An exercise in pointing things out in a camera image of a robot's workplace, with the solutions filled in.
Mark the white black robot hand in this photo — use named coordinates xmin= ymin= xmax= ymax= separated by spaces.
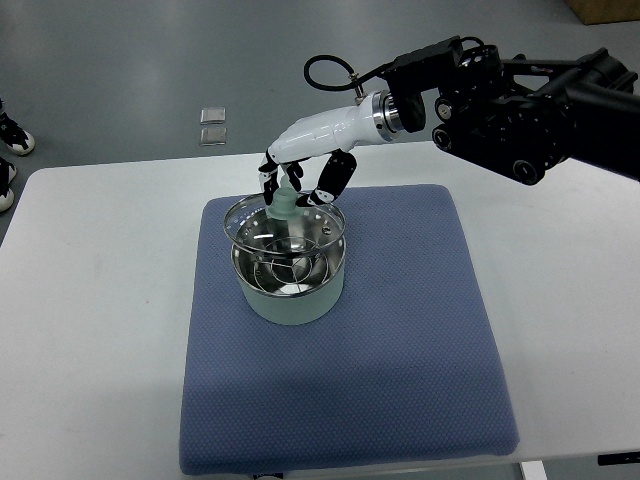
xmin=259 ymin=90 xmax=404 ymax=206

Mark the glass lid with green knob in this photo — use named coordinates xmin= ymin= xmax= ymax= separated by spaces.
xmin=224 ymin=187 xmax=345 ymax=258

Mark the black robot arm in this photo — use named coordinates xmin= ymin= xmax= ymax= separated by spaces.
xmin=379 ymin=36 xmax=639 ymax=185

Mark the pale green steel pot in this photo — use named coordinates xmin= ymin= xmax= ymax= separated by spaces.
xmin=231 ymin=238 xmax=346 ymax=326

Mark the upper metal floor plate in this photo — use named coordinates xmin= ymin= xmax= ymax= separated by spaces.
xmin=200 ymin=106 xmax=226 ymax=125

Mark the cardboard box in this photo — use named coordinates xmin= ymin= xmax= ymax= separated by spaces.
xmin=565 ymin=0 xmax=640 ymax=25

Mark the blue quilted mat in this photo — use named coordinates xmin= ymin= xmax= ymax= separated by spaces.
xmin=179 ymin=185 xmax=519 ymax=475

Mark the black white sneaker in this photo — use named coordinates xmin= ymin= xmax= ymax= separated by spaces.
xmin=0 ymin=158 xmax=17 ymax=212
xmin=0 ymin=112 xmax=35 ymax=156

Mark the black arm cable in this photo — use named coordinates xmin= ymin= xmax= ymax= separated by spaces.
xmin=303 ymin=54 xmax=396 ymax=104

